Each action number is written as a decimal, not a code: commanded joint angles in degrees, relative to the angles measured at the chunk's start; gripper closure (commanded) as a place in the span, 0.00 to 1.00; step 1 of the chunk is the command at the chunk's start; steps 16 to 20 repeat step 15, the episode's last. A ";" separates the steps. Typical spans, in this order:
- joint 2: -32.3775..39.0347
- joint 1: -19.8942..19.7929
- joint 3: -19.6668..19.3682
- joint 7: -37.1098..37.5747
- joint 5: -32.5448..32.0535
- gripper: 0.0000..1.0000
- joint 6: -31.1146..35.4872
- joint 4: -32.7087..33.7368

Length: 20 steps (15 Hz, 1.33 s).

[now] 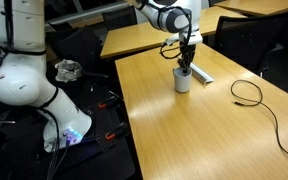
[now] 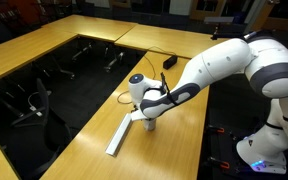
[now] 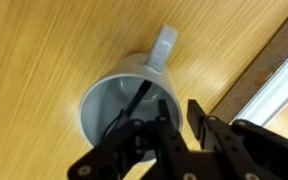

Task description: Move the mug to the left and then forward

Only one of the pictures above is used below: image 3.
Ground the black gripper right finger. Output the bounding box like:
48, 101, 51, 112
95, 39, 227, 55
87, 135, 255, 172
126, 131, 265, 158
187, 99, 288, 180

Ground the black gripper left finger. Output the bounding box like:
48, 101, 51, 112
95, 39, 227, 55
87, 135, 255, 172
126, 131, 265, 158
67, 99, 198, 180

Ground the white ceramic mug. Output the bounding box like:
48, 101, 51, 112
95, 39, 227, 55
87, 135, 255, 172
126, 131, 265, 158
78, 24, 184, 163

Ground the thin black stick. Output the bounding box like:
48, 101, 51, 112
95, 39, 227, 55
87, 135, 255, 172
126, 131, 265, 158
100, 79, 153, 141

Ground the long aluminium bar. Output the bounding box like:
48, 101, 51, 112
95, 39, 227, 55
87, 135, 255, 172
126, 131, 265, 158
210, 3, 288, 129

